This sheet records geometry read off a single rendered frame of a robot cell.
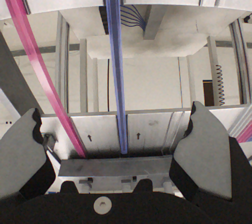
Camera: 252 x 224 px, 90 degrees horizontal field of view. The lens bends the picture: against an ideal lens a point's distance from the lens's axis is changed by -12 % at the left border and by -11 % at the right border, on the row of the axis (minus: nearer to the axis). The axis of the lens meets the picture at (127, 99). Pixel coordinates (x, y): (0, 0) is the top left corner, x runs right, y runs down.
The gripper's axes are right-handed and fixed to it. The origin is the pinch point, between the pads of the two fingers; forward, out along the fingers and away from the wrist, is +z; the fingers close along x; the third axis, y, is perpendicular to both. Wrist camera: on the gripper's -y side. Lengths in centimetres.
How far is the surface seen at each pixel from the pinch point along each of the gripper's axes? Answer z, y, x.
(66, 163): 12.6, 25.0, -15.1
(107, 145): 13.9, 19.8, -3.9
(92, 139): 13.1, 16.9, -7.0
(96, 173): 10.1, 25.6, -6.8
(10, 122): 144, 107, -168
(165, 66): 185, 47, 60
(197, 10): 45, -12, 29
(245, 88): 34, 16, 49
